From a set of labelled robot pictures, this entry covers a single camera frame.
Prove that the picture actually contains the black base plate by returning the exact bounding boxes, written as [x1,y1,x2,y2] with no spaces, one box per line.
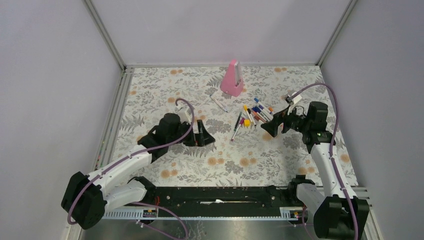
[140,185,304,218]

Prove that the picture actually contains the yellow cube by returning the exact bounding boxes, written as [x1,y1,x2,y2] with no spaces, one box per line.
[243,119,251,127]

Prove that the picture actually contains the blue capped white marker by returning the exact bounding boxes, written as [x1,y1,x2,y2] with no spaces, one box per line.
[209,95,228,113]

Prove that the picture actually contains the floral table mat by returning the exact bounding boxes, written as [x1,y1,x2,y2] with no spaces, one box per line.
[106,65,359,188]

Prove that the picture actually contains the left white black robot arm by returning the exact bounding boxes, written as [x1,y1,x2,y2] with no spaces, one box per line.
[61,113,216,230]

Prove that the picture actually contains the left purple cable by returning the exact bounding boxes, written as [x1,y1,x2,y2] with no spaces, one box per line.
[67,97,196,226]

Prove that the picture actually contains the red brown capped marker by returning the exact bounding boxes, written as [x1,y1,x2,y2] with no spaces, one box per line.
[254,116,264,125]

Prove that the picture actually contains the pink metronome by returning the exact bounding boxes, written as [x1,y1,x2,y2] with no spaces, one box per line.
[220,59,244,97]

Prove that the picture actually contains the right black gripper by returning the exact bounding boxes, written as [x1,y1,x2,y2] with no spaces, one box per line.
[260,103,311,138]

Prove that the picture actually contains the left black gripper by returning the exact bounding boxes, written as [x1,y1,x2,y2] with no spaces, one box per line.
[167,119,215,147]

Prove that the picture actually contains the magenta capped white marker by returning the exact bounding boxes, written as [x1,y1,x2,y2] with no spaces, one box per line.
[230,117,245,141]

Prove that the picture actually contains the dark green marker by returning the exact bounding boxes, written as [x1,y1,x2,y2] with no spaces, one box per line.
[233,111,243,132]

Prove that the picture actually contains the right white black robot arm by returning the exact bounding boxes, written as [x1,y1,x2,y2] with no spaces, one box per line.
[261,94,370,240]

